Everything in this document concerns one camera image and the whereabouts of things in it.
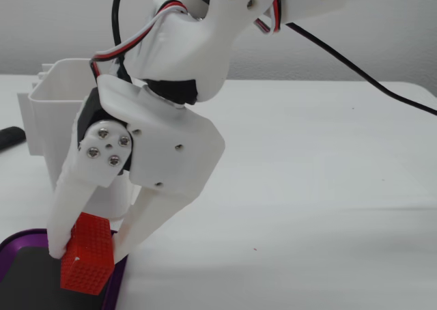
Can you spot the white fixed gripper finger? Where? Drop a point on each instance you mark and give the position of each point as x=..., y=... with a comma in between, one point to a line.
x=147, y=218

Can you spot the white moving gripper finger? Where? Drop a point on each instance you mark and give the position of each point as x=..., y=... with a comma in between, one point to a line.
x=82, y=187

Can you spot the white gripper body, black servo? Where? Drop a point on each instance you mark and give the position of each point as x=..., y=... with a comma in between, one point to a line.
x=174, y=149

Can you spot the red textured cube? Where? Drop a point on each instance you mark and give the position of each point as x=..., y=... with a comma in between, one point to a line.
x=90, y=252

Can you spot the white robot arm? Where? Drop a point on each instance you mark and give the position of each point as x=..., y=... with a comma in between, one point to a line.
x=191, y=50

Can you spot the purple box with black inside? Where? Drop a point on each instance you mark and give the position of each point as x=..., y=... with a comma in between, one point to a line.
x=20, y=276

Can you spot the white plastic container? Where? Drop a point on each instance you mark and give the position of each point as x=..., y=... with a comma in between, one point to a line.
x=48, y=136

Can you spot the black rounded object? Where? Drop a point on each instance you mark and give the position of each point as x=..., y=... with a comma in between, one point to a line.
x=10, y=137

